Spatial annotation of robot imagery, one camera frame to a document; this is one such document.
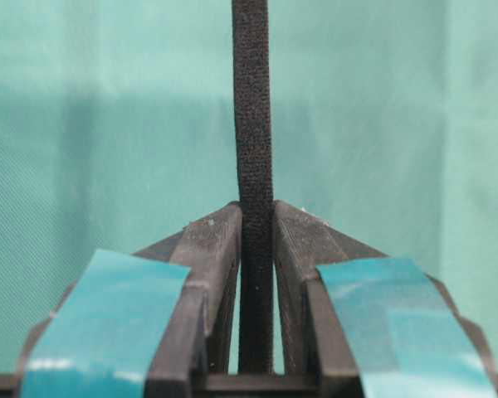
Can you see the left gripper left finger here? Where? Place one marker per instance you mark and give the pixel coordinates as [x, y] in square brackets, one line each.
[138, 325]

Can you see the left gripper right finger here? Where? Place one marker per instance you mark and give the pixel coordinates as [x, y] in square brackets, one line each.
[370, 325]

